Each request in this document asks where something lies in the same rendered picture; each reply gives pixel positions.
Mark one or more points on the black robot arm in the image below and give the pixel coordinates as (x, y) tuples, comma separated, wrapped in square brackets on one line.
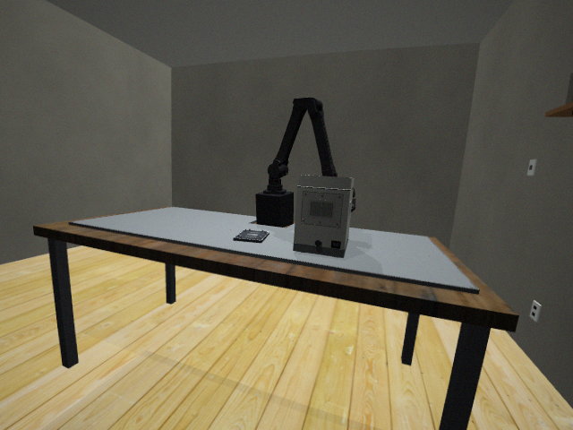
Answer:
[(279, 166)]

